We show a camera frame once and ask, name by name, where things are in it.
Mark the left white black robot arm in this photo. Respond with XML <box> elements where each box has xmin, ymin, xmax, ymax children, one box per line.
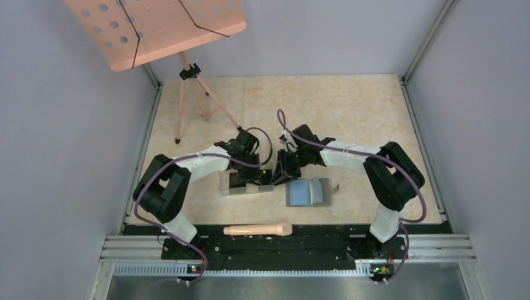
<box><xmin>132</xmin><ymin>128</ymin><xmax>261</xmax><ymax>258</ymax></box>

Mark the pink toy microphone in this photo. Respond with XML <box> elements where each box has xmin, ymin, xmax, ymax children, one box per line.
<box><xmin>222</xmin><ymin>222</ymin><xmax>293</xmax><ymax>236</ymax></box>

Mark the black cord on stand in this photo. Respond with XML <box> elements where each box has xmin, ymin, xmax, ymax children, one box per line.
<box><xmin>117</xmin><ymin>0</ymin><xmax>230</xmax><ymax>69</ymax></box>

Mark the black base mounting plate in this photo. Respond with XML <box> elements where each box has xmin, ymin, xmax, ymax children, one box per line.
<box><xmin>123</xmin><ymin>225</ymin><xmax>449</xmax><ymax>273</ymax></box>

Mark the pink perforated music stand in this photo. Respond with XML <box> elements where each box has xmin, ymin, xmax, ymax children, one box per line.
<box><xmin>65</xmin><ymin>0</ymin><xmax>247</xmax><ymax>129</ymax></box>

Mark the aluminium front rail frame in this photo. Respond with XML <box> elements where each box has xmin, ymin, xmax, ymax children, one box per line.
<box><xmin>91</xmin><ymin>225</ymin><xmax>489</xmax><ymax>299</ymax></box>

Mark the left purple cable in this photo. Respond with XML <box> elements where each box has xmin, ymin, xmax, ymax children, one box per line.
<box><xmin>133</xmin><ymin>126</ymin><xmax>274</xmax><ymax>286</ymax></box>

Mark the blue card in holder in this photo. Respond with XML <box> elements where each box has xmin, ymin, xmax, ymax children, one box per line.
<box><xmin>288</xmin><ymin>179</ymin><xmax>324</xmax><ymax>206</ymax></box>

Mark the grey leather card holder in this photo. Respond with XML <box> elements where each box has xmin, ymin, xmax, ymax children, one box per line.
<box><xmin>286</xmin><ymin>177</ymin><xmax>340</xmax><ymax>208</ymax></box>

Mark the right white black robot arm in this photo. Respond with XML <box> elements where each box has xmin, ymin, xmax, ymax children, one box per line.
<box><xmin>271</xmin><ymin>124</ymin><xmax>425</xmax><ymax>258</ymax></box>

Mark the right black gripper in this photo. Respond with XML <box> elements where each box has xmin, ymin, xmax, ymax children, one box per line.
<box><xmin>271</xmin><ymin>147</ymin><xmax>310</xmax><ymax>187</ymax></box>

